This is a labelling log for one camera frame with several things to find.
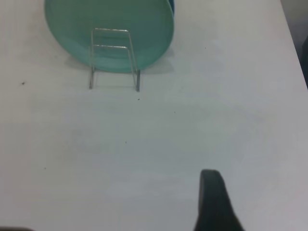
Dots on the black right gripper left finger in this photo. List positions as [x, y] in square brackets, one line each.
[12, 229]

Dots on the green round plate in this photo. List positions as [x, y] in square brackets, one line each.
[108, 16]

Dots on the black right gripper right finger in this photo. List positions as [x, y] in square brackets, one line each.
[214, 207]

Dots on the blue round plate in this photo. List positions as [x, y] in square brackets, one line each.
[171, 6]

